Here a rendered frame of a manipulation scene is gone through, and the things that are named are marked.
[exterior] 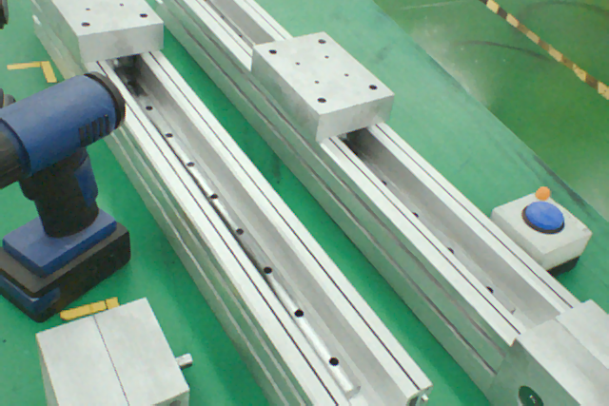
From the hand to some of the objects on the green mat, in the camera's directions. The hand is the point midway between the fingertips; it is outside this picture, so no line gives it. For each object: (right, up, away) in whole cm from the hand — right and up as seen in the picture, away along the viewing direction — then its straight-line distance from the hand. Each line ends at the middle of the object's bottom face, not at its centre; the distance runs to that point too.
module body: (-36, -14, +36) cm, 53 cm away
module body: (-52, -19, +27) cm, 62 cm away
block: (-52, -39, +3) cm, 65 cm away
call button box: (-11, -27, +25) cm, 38 cm away
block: (-12, -40, +10) cm, 43 cm away
